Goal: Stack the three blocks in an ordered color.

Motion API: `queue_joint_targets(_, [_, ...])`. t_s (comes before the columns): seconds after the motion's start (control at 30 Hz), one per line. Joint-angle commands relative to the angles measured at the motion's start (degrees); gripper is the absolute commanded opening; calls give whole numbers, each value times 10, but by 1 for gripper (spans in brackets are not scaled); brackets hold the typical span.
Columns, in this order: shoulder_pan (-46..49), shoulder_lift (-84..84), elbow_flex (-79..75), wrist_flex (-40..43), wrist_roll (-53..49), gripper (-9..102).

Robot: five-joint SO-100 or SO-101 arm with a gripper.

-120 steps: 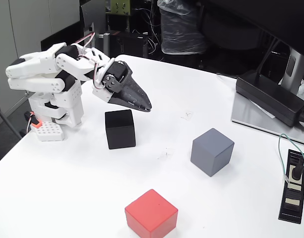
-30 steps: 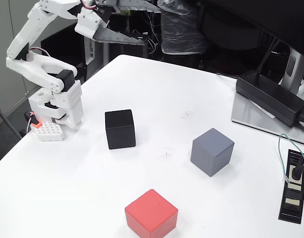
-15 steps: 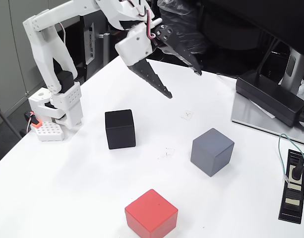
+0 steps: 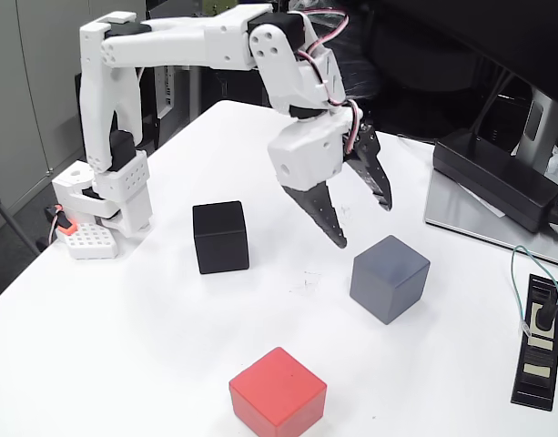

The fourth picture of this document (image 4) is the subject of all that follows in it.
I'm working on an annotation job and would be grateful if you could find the grey block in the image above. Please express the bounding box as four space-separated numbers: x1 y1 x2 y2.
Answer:
349 234 431 326

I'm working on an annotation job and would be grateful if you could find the silver monitor stand neck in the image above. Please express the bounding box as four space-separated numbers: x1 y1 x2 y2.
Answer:
510 86 558 177

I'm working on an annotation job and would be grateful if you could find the plastic-wrapped black bin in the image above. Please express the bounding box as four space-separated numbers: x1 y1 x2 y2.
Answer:
288 0 382 101

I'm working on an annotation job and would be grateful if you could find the black power adapter brick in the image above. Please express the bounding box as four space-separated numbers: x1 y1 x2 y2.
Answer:
431 127 558 234

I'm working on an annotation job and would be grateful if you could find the orange clip with wires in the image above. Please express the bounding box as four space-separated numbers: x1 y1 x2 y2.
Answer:
44 204 77 236

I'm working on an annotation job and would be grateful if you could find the white perforated table clamp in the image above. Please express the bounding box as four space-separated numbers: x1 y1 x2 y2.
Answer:
62 221 120 261

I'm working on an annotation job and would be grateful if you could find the red block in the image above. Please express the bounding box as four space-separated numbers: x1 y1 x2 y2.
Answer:
228 346 329 437

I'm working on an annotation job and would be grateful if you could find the silver monitor base plate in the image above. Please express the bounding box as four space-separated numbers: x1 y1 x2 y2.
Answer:
423 168 558 269

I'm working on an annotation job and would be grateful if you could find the black computer case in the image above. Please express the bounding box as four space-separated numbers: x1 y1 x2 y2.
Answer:
209 67 273 108

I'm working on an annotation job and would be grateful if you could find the black block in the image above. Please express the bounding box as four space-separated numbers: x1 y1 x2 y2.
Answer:
191 200 251 276

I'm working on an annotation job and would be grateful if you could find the white paper sheet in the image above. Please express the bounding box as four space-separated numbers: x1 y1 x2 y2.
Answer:
460 181 507 219

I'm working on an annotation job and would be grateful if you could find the black power strip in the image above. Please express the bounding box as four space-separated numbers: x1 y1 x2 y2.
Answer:
510 273 558 412

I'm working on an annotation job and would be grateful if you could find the clear tape with scribble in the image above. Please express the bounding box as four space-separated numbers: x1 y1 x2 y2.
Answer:
289 271 322 292

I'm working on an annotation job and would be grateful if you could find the black monitor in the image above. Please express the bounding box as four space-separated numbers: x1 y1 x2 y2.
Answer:
364 0 558 110

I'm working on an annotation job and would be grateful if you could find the thin green wire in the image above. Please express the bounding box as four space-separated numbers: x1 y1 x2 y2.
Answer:
510 244 558 338

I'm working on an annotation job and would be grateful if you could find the black power plug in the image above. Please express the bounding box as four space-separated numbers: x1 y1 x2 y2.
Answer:
533 277 558 331

